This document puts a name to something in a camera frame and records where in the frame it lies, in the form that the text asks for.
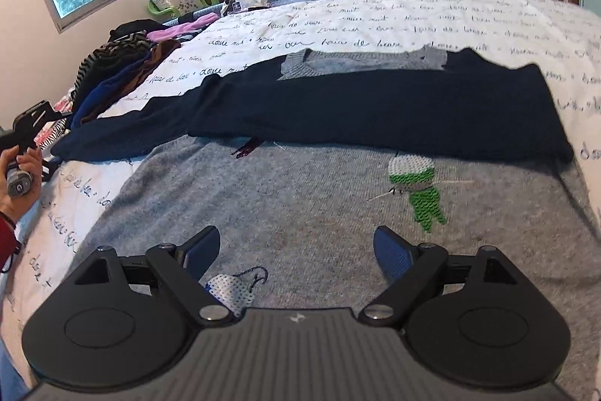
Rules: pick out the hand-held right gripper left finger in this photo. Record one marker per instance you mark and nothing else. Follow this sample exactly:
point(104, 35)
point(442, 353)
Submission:
point(207, 247)

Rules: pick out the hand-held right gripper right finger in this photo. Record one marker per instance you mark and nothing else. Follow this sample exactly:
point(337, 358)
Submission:
point(391, 251)

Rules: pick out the grey sweater with navy sleeves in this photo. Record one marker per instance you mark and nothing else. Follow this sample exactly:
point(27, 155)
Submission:
point(305, 194)

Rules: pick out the stack of folded dark clothes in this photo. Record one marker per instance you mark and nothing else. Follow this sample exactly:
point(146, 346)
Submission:
point(119, 67)

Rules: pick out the person's left hand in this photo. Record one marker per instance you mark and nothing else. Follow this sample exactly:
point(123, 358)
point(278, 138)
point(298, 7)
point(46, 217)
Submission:
point(10, 201)

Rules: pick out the red patterned cloth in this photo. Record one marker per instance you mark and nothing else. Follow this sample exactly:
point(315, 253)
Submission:
point(54, 131)

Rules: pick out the purple garment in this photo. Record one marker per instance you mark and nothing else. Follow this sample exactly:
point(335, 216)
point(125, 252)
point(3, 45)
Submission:
point(183, 29)

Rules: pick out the white script-printed bed sheet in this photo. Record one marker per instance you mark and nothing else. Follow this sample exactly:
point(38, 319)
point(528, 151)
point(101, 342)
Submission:
point(375, 20)

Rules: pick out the white plastic bag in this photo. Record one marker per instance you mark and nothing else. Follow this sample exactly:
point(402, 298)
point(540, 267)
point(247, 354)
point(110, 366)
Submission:
point(244, 1)

